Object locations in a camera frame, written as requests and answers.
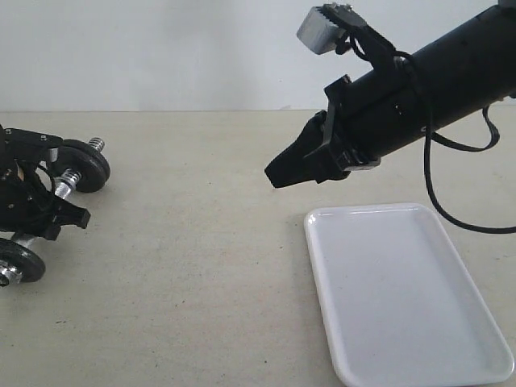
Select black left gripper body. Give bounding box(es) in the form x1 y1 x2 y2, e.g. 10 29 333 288
1 155 56 238

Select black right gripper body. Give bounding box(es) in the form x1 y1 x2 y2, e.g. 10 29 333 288
320 74 381 182

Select chrome threaded dumbbell bar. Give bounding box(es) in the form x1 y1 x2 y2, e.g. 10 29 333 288
1 161 81 287

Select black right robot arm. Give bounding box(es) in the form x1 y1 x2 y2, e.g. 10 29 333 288
265 1 515 188

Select white rectangular plastic tray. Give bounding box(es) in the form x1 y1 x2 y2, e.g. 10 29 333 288
304 202 514 386

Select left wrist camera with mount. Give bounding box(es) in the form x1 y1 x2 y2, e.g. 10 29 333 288
1 128 64 164

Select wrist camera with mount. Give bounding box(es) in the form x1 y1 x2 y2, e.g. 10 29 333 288
296 2 397 72
1 128 64 164

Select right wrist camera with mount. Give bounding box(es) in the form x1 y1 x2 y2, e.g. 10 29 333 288
296 2 397 72

